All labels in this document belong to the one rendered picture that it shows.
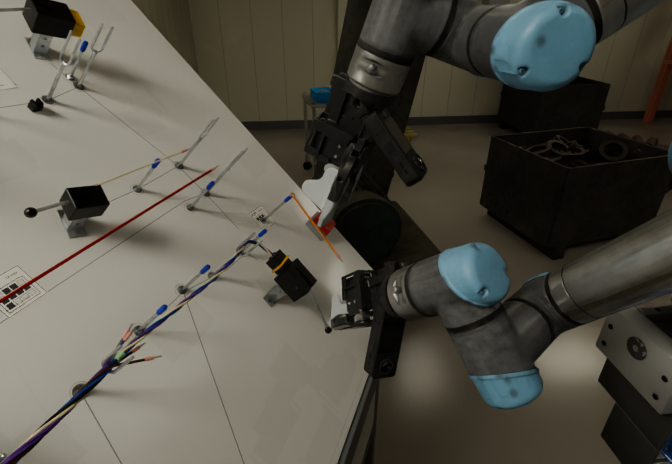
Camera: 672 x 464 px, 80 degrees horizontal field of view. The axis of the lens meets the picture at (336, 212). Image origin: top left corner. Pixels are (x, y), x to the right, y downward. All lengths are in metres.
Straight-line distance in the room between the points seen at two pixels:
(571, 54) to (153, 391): 0.61
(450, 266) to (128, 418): 0.44
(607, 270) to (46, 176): 0.75
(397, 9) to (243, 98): 5.52
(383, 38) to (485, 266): 0.29
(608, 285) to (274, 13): 5.55
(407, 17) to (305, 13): 5.36
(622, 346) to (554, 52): 0.52
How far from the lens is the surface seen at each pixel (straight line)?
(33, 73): 0.86
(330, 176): 0.57
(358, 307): 0.64
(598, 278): 0.55
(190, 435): 0.64
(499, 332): 0.52
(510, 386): 0.53
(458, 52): 0.52
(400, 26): 0.51
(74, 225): 0.67
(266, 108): 5.99
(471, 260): 0.48
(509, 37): 0.42
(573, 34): 0.42
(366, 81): 0.53
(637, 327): 0.77
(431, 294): 0.51
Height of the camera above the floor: 1.54
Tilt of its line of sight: 27 degrees down
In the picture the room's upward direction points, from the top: straight up
